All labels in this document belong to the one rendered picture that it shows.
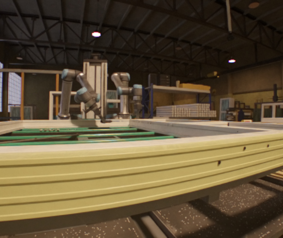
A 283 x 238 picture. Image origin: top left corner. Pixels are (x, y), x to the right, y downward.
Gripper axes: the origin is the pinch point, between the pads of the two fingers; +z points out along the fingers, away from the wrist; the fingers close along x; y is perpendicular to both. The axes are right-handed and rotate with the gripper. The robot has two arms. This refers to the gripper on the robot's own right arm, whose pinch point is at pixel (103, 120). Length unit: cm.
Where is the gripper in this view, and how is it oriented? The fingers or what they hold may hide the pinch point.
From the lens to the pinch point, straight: 152.4
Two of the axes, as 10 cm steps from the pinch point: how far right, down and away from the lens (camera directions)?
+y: 7.7, -6.0, 2.2
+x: -3.6, -1.2, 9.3
